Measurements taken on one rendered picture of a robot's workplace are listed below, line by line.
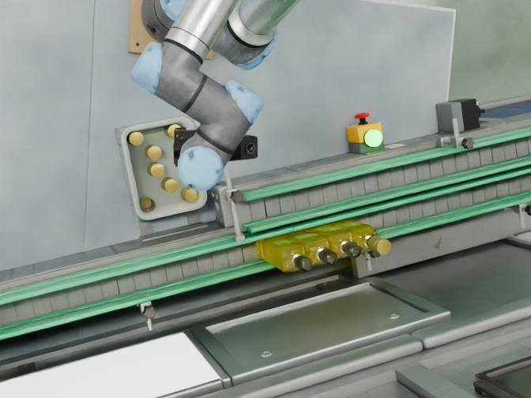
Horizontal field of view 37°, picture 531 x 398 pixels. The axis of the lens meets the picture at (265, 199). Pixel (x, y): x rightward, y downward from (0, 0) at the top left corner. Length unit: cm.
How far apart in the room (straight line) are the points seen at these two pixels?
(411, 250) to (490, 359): 62
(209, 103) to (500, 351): 71
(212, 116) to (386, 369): 56
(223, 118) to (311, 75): 76
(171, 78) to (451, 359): 73
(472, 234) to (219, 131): 102
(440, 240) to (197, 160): 96
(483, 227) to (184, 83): 111
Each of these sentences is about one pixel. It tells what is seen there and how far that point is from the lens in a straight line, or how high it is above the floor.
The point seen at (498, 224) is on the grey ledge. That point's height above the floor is 88.
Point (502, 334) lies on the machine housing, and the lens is 158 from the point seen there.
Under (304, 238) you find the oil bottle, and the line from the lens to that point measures 178.
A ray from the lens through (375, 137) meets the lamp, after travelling 202.
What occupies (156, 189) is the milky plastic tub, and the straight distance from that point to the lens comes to 193.
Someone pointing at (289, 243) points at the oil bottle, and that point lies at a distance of 175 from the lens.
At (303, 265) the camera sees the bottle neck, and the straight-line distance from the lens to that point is 169.
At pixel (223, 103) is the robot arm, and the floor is 138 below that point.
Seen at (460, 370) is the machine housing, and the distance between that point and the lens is 148.
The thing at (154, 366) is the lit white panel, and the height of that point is 115.
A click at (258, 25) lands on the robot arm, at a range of 167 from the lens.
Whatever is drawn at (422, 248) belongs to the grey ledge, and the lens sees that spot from 209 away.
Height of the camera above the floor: 265
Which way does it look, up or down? 70 degrees down
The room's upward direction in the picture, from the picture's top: 109 degrees clockwise
